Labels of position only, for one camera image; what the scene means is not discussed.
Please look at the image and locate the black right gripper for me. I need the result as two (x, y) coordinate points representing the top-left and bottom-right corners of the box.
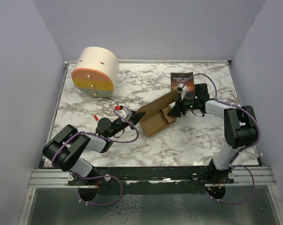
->
(168, 94), (199, 117)

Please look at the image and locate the brown cardboard box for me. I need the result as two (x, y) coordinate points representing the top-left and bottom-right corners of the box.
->
(136, 90), (178, 137)

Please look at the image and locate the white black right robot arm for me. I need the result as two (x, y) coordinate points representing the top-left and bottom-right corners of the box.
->
(168, 83), (260, 183)

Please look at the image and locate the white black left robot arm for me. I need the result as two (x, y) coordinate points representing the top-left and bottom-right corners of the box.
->
(42, 107), (146, 185)

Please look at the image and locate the dark book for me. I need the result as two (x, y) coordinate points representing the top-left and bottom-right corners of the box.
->
(171, 72), (195, 99)

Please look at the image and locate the cream cylindrical container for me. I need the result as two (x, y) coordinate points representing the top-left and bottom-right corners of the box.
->
(71, 47), (119, 98)

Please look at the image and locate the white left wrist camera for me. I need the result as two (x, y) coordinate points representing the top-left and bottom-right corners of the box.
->
(114, 105), (133, 121)

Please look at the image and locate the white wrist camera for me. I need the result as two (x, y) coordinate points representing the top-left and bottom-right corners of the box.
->
(176, 82), (187, 100)
(114, 105), (133, 121)

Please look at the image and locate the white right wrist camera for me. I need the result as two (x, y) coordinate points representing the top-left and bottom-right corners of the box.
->
(176, 82), (187, 100)

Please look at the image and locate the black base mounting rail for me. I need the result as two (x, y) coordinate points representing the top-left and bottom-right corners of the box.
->
(67, 166), (234, 195)

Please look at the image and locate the aluminium frame rail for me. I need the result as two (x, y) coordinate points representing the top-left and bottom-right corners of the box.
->
(29, 169), (70, 188)

